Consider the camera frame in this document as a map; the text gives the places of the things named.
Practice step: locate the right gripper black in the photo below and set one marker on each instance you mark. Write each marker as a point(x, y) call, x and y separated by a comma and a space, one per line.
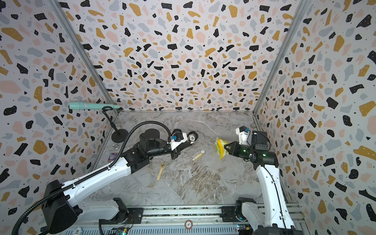
point(236, 152)

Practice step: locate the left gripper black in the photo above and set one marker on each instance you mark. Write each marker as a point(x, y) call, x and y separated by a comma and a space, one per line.
point(178, 146)

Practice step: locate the yellow green white cloth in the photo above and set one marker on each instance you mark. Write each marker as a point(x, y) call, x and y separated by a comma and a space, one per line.
point(220, 147)

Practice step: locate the black watch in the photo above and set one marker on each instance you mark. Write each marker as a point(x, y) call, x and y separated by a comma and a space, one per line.
point(177, 133)

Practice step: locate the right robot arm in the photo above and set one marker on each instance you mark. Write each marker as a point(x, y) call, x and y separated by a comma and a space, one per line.
point(255, 147)

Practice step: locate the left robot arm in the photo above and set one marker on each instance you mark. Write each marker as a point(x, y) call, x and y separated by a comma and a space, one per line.
point(60, 204)

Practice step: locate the black microphone stand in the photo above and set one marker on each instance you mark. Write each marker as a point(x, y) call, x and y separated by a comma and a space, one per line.
point(119, 135)

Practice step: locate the small framed picture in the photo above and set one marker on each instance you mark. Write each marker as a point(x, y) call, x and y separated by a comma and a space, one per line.
point(112, 157)

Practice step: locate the red white round sticker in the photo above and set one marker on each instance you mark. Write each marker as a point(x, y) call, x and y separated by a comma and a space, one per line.
point(188, 224)

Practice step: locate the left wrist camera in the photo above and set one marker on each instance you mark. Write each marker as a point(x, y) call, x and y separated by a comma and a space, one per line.
point(177, 139)

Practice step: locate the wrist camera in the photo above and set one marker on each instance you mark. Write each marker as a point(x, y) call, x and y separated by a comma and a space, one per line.
point(177, 139)
point(243, 135)

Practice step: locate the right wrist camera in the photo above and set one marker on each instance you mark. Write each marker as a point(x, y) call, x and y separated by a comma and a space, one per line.
point(243, 135)

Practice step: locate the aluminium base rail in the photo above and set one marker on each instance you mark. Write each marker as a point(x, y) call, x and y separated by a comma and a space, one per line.
point(170, 220)

